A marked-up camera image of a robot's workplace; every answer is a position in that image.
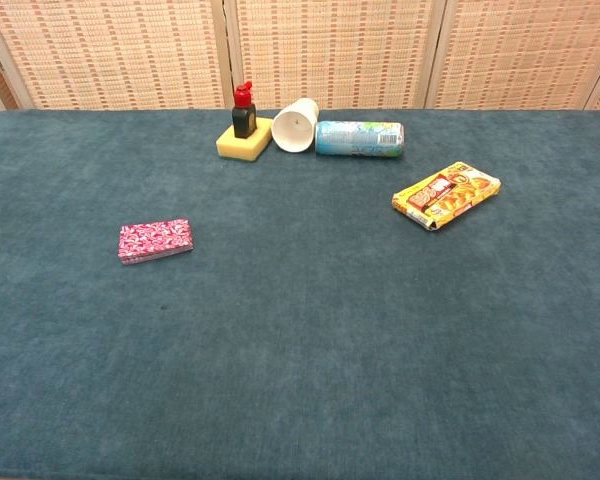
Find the teal felt table cloth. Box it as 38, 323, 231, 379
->
0, 108, 600, 479

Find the white paper cup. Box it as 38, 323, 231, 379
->
271, 97, 321, 154

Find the yellow sponge block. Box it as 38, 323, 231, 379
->
215, 117, 275, 163

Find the light blue drink can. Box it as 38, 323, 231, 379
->
314, 120, 407, 159

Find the black bottle red cap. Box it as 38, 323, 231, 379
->
231, 80, 258, 140

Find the yellow snack box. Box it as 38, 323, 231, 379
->
391, 160, 503, 234

